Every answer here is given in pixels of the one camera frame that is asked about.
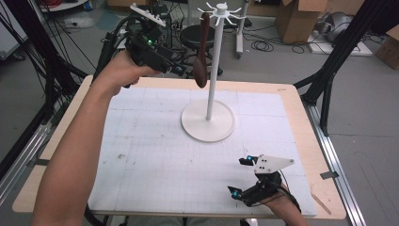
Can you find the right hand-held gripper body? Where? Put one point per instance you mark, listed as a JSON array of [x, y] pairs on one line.
[[265, 185]]

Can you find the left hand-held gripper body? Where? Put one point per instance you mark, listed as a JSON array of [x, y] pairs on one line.
[[146, 53]]

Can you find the brown wooden spoon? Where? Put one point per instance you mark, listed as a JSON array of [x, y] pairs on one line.
[[200, 70]]

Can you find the white hook stand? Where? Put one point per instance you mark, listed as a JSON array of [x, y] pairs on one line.
[[207, 124]]

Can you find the person's right hand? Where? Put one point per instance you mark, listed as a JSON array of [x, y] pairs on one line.
[[280, 204]]

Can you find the person's left hand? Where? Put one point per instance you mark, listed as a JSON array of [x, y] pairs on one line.
[[122, 72]]

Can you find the black round stool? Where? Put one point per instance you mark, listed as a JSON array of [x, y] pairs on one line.
[[194, 36]]

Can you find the gray tape strip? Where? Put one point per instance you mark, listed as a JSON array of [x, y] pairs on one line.
[[329, 175], [42, 162]]

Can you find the white gridded mat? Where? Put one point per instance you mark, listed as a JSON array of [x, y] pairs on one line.
[[156, 163]]

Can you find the brown cardboard box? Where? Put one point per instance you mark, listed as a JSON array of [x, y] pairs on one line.
[[389, 47], [298, 22]]

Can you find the white flat board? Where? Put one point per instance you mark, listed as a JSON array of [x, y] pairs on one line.
[[360, 50]]

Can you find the gray rounded appliance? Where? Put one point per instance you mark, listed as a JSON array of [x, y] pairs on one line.
[[337, 25]]

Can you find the white metal frame leg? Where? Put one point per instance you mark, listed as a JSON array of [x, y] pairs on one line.
[[240, 37]]

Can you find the aluminium rail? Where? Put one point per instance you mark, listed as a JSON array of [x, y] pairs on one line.
[[338, 169], [22, 157]]

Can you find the black metal frame strut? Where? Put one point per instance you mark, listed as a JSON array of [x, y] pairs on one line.
[[47, 62], [342, 53]]

